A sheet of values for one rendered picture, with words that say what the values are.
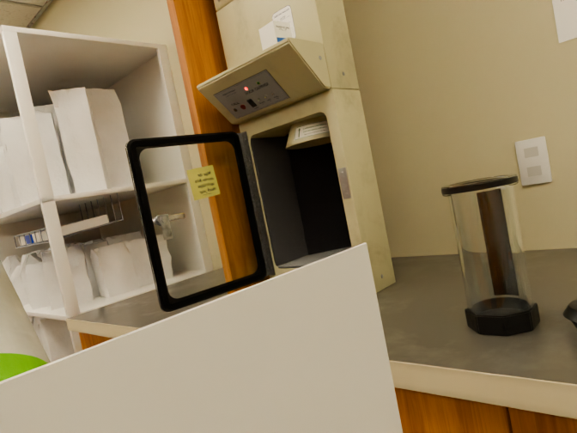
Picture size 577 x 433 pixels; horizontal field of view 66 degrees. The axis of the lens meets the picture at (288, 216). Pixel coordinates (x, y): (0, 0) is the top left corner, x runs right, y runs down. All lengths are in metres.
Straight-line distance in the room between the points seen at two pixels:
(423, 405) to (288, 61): 0.69
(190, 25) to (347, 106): 0.50
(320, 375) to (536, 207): 1.17
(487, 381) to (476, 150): 0.82
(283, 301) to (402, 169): 1.29
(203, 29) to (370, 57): 0.51
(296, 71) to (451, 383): 0.67
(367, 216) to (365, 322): 0.86
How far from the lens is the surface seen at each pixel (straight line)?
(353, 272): 0.18
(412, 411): 0.75
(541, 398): 0.62
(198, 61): 1.29
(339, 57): 1.09
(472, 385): 0.65
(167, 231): 1.06
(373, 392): 0.20
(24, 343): 0.29
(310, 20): 1.08
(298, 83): 1.03
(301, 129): 1.12
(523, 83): 1.30
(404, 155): 1.42
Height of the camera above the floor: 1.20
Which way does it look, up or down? 3 degrees down
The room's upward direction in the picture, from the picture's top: 11 degrees counter-clockwise
